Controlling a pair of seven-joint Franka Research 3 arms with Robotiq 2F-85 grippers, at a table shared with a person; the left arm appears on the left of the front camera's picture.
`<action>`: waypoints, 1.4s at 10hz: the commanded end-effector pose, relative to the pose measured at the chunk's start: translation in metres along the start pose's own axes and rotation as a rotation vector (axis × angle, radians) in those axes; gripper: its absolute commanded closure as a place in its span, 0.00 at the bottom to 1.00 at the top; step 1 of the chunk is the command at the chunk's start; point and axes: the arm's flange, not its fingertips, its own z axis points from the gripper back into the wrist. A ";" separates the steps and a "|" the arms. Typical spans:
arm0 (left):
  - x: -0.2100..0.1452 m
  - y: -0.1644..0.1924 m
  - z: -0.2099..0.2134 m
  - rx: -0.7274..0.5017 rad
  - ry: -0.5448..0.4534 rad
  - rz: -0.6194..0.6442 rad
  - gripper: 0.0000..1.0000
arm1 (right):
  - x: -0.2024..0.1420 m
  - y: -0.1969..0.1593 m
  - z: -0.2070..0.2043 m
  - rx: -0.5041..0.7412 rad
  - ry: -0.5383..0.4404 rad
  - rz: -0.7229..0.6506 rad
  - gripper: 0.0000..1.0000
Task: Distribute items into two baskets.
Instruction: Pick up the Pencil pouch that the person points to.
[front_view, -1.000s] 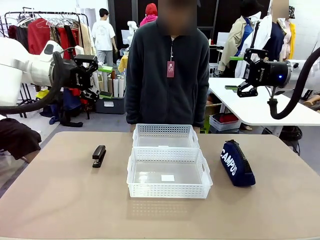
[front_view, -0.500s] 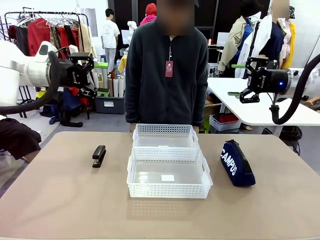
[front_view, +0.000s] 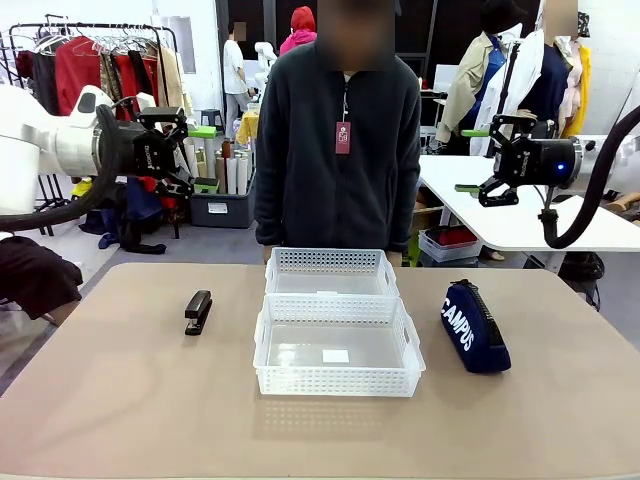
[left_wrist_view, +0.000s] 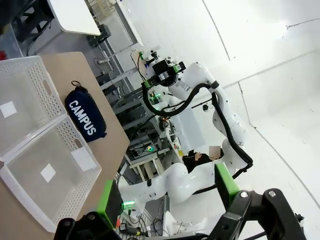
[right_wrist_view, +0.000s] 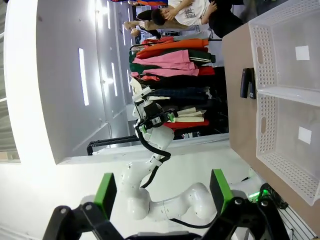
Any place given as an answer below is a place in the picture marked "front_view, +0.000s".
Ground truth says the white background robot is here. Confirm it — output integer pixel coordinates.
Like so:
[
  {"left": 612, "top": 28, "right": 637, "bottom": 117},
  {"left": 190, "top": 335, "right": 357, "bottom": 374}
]
[{"left": 253, "top": 41, "right": 279, "bottom": 97}]

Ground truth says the black metal clothes rack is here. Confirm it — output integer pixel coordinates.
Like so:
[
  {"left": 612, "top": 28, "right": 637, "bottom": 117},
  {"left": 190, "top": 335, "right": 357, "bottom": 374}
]
[{"left": 9, "top": 14, "right": 180, "bottom": 151}]

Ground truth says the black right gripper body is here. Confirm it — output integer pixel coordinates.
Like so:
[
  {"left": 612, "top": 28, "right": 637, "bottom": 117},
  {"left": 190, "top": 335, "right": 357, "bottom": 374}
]
[{"left": 496, "top": 136, "right": 577, "bottom": 189}]

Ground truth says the patterned brown hanging garment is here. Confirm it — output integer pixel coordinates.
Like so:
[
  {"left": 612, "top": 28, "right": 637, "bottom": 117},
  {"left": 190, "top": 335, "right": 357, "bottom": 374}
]
[{"left": 99, "top": 52, "right": 122, "bottom": 107}]

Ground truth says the white crate with red cloth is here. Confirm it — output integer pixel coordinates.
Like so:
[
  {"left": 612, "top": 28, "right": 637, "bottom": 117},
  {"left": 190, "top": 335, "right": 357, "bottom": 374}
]
[{"left": 418, "top": 225, "right": 484, "bottom": 264}]

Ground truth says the white work table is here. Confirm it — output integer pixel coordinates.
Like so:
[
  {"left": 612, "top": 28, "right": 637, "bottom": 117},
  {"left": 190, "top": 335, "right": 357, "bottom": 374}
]
[{"left": 417, "top": 133, "right": 640, "bottom": 254}]

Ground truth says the bystander in red hood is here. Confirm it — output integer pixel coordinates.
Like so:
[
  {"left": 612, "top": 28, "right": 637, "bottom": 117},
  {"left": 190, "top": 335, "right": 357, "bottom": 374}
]
[{"left": 278, "top": 5, "right": 319, "bottom": 56}]

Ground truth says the mannequin in navy top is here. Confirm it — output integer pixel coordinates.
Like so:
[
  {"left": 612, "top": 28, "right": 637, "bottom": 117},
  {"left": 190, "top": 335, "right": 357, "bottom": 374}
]
[{"left": 519, "top": 43, "right": 572, "bottom": 140}]

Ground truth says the yellow cloth bundle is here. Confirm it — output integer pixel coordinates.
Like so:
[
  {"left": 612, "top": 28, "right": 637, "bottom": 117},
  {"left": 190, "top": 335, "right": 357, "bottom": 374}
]
[{"left": 235, "top": 112, "right": 261, "bottom": 147}]

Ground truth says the grey plastic storage bin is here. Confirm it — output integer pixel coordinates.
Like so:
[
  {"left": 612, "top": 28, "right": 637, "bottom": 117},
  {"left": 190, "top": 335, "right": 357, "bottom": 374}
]
[{"left": 189, "top": 191, "right": 257, "bottom": 230}]

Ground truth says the seated person in dark skirt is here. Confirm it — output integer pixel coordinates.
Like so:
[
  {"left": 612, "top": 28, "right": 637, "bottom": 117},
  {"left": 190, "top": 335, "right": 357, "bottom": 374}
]
[{"left": 0, "top": 235, "right": 84, "bottom": 322}]

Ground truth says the mannequin in beige trench coat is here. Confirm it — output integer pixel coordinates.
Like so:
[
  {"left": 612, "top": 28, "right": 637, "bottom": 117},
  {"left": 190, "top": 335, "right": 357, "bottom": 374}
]
[{"left": 434, "top": 0, "right": 524, "bottom": 147}]

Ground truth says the beige hanging coat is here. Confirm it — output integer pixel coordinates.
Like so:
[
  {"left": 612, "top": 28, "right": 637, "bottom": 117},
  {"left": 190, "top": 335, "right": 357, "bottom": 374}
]
[{"left": 155, "top": 44, "right": 194, "bottom": 119}]

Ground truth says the white perforated plastic basket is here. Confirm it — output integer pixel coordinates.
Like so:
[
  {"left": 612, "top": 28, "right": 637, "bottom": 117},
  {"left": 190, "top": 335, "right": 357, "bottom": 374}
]
[
  {"left": 253, "top": 293, "right": 427, "bottom": 399},
  {"left": 264, "top": 246, "right": 401, "bottom": 297}
]

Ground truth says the dark plastic stool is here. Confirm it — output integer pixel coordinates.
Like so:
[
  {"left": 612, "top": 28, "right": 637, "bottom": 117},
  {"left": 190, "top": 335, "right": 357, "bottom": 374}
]
[{"left": 201, "top": 108, "right": 225, "bottom": 134}]

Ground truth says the black tripod pole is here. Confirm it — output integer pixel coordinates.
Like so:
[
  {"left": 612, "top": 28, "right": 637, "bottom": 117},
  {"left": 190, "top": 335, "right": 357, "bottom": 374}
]
[{"left": 499, "top": 40, "right": 520, "bottom": 117}]

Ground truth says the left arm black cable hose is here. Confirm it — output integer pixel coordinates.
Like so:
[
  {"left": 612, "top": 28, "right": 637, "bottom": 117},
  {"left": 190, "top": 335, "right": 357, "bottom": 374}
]
[{"left": 0, "top": 103, "right": 126, "bottom": 234}]

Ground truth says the bystander in white shirt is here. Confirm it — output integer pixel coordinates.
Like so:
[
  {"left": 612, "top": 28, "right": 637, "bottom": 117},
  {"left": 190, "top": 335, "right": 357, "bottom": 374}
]
[{"left": 222, "top": 22, "right": 251, "bottom": 140}]

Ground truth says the black hanging garment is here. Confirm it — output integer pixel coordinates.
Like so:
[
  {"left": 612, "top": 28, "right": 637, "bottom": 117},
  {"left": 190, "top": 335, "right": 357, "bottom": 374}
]
[{"left": 30, "top": 49, "right": 59, "bottom": 117}]

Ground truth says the black cable bundle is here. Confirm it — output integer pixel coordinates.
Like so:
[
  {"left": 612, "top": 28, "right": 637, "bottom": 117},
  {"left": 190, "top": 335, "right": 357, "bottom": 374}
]
[{"left": 558, "top": 251, "right": 607, "bottom": 304}]

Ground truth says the red hanging garment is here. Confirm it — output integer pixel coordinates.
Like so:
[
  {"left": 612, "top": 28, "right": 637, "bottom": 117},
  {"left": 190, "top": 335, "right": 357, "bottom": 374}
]
[{"left": 54, "top": 37, "right": 104, "bottom": 117}]

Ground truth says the white hanging coat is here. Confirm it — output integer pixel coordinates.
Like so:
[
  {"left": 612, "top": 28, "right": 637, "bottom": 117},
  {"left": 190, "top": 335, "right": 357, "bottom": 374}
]
[{"left": 472, "top": 28, "right": 545, "bottom": 157}]

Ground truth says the person in dark fleece jacket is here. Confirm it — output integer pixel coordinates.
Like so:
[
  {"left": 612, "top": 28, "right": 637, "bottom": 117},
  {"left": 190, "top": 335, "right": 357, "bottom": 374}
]
[{"left": 253, "top": 0, "right": 424, "bottom": 254}]

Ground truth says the black stapler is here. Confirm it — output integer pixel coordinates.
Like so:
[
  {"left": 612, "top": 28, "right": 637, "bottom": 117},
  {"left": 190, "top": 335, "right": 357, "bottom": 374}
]
[{"left": 184, "top": 289, "right": 214, "bottom": 337}]

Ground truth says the white board panel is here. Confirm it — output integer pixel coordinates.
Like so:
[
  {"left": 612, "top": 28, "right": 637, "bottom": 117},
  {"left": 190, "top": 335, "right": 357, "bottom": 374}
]
[{"left": 432, "top": 63, "right": 474, "bottom": 94}]

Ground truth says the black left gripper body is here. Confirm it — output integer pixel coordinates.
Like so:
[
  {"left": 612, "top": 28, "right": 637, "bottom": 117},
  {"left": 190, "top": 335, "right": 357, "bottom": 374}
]
[{"left": 117, "top": 123, "right": 178, "bottom": 181}]

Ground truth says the yellow hanging garment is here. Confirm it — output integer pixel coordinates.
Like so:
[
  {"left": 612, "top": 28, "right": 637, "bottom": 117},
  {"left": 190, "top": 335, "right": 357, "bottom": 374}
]
[{"left": 562, "top": 42, "right": 594, "bottom": 140}]

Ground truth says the dark clothes pile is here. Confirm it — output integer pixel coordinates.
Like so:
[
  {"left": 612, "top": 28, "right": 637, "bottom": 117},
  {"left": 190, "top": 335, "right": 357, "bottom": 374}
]
[{"left": 79, "top": 175, "right": 167, "bottom": 256}]

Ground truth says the navy campus pencil case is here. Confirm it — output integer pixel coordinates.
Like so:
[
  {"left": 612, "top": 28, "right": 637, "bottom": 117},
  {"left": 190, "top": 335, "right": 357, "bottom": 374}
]
[{"left": 439, "top": 279, "right": 513, "bottom": 374}]

